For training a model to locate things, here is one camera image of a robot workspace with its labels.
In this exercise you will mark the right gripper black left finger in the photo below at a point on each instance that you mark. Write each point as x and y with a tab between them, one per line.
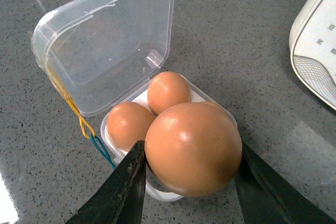
120	198

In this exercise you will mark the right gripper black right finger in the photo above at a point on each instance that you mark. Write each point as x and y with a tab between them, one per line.
266	197

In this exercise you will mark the brown egg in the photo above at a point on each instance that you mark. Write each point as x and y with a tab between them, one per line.
213	104
127	123
166	90
193	149

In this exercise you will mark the clear plastic egg box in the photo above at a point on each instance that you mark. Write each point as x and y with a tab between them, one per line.
106	52

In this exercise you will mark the blue rubber band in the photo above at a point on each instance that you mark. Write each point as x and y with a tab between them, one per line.
102	149

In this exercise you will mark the yellow rubber band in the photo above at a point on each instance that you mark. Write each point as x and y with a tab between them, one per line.
86	129

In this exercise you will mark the white soy milk maker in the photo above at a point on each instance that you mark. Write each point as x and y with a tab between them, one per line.
312	48

